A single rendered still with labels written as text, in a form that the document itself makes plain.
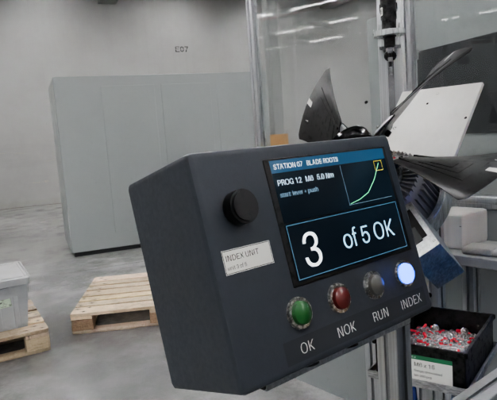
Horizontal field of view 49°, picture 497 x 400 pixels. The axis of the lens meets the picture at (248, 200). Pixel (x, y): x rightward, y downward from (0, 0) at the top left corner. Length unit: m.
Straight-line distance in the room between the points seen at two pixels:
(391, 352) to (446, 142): 0.96
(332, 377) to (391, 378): 1.95
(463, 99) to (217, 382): 1.33
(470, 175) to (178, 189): 0.80
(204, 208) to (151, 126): 6.23
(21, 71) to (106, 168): 6.98
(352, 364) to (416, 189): 1.31
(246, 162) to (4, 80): 12.82
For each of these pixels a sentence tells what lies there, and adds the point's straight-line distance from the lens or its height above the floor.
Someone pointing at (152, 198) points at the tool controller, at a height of 1.22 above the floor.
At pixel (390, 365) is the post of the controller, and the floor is 0.98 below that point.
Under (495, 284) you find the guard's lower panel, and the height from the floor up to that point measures 0.70.
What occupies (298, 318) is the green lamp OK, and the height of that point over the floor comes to 1.11.
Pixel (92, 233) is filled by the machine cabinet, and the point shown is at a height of 0.25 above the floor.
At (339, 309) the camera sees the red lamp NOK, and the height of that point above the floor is 1.11.
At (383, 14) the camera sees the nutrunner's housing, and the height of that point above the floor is 1.51.
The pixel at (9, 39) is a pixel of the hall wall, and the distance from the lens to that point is 13.35.
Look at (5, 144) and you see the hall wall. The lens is 13.14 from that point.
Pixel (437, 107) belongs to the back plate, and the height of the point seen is 1.30.
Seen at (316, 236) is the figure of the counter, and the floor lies 1.17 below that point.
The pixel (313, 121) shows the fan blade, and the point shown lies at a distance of 1.59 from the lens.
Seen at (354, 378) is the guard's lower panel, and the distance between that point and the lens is 2.56.
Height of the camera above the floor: 1.27
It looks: 7 degrees down
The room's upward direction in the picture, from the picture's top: 4 degrees counter-clockwise
